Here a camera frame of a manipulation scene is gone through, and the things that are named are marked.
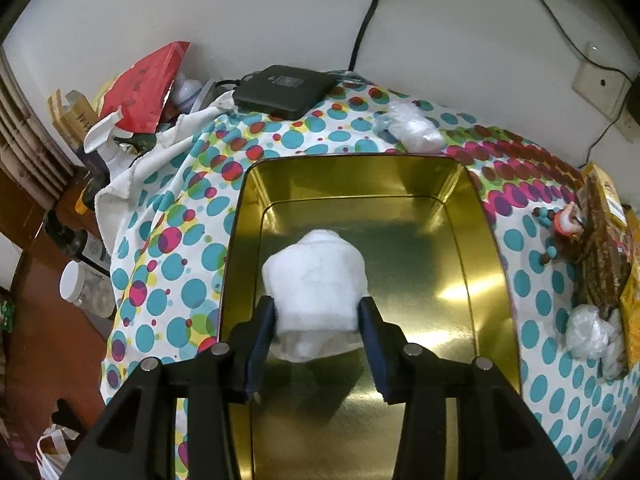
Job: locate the white plastic shopping bag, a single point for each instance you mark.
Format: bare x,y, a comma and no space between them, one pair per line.
53,452

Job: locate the polka dot tablecloth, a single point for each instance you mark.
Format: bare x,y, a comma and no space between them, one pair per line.
450,245

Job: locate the white wall socket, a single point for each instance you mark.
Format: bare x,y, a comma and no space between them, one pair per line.
607,91

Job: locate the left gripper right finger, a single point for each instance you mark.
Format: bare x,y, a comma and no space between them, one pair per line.
379,348

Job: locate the beige curtain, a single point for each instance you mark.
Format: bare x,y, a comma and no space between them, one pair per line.
29,156

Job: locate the clear jar white lid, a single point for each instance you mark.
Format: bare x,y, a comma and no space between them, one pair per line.
88,290

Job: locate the tan cardboard box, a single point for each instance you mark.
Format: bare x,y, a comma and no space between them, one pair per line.
72,116

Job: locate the white towel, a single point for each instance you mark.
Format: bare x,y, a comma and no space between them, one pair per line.
316,284

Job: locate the chibi doll keychain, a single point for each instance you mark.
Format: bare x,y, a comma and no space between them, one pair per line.
567,230

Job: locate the white spray bottle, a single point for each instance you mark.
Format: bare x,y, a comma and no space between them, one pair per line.
101,139

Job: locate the brown patterned snack packet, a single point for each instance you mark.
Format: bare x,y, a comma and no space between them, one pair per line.
606,262

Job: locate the white cloth under tablecloth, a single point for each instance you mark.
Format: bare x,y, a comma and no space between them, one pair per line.
115,201

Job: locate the yellow cigarette box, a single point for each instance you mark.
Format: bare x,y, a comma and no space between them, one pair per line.
598,192

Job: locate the dark bottle white label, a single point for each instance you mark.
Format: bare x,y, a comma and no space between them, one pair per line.
78,244

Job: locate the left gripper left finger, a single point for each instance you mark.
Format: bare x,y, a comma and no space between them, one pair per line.
260,334

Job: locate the small white round bottle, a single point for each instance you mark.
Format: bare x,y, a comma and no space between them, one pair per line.
184,92

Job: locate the black set-top box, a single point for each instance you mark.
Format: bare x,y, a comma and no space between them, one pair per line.
284,92

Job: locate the yellow orange snack packet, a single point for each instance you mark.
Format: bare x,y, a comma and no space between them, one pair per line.
629,301

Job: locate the clear plastic bundle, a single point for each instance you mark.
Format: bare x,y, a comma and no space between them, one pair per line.
404,122

